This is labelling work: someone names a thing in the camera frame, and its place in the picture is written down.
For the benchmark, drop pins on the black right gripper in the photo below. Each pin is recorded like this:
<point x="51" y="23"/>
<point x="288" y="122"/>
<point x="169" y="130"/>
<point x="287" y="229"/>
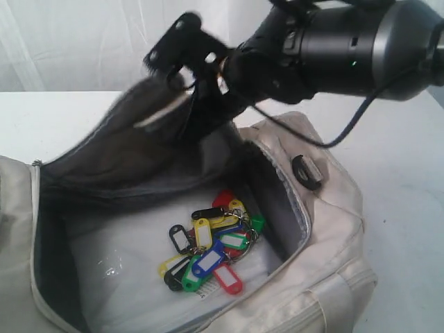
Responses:
<point x="227" y="81"/>

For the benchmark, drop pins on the cream fabric duffel bag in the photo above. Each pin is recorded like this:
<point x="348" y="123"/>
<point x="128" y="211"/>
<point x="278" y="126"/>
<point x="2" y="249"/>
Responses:
<point x="305" y="273"/>

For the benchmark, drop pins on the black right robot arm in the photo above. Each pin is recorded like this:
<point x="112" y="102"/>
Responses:
<point x="375" y="49"/>

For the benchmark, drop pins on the red key tag top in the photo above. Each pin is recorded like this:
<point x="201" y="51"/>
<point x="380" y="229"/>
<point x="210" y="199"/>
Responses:
<point x="223" y="199"/>

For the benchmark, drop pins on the red key tag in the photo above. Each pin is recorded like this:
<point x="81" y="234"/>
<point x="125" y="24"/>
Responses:
<point x="229" y="281"/>
<point x="223" y="199"/>

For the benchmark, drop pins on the black key tag top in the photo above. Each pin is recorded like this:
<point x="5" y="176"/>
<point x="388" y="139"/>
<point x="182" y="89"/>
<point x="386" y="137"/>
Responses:
<point x="209" y="213"/>

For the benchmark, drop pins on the black key tag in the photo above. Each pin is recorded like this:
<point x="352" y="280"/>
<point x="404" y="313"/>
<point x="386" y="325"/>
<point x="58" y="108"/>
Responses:
<point x="180" y="239"/>
<point x="209" y="213"/>

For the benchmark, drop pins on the yellow key tag upright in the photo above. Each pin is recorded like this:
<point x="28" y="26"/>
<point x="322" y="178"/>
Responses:
<point x="203" y="234"/>

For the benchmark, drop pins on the black key tag left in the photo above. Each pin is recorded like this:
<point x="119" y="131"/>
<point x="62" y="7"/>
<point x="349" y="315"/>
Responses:
<point x="180" y="239"/>

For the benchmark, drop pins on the blue key tag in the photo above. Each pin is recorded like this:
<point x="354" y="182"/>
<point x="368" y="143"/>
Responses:
<point x="204" y="265"/>

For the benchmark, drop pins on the white backdrop curtain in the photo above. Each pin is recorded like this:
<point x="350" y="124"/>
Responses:
<point x="100" y="45"/>

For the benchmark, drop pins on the yellow key tag lower left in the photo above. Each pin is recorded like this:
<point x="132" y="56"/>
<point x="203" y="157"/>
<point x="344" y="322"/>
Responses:
<point x="168" y="264"/>

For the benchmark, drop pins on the red key tag front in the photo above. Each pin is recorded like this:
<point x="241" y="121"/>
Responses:
<point x="229" y="281"/>

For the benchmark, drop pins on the green key tag front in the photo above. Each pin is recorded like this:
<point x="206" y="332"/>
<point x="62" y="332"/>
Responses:
<point x="190" y="282"/>

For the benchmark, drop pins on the clear plastic packet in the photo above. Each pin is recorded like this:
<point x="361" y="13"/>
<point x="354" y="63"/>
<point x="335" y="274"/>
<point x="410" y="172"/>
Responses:
<point x="117" y="255"/>

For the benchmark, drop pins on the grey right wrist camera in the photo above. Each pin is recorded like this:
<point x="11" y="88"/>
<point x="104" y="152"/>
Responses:
<point x="185" y="44"/>

